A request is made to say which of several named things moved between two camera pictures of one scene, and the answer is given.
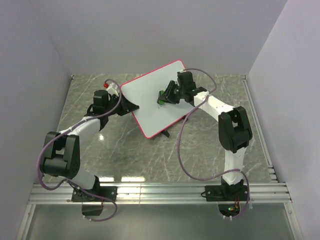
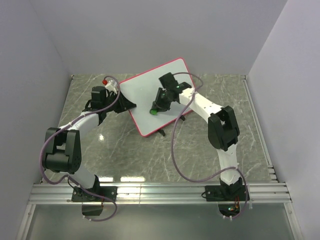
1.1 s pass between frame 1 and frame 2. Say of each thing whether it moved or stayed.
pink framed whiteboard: stayed
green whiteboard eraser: moved
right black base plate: stayed
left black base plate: stayed
